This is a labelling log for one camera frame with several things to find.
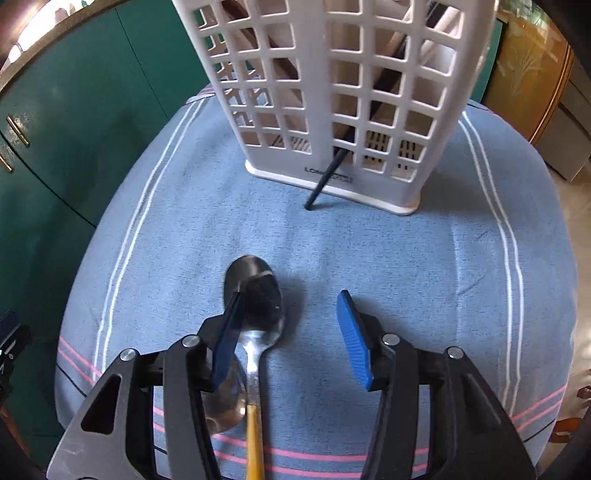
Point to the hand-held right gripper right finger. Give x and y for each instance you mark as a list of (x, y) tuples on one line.
[(353, 337)]

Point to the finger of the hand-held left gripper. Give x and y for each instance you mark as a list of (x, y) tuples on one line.
[(8, 325)]

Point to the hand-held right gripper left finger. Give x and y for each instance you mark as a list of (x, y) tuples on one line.
[(228, 341)]

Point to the steel spoon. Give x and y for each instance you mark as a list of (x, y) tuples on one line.
[(231, 410)]

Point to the black chopstick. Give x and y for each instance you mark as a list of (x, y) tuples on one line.
[(321, 184)]

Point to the white plastic utensil basket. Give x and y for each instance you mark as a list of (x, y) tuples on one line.
[(272, 174)]

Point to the blue striped towel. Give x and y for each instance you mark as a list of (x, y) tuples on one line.
[(392, 254)]

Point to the teal kitchen cabinet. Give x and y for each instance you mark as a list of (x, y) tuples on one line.
[(92, 92)]

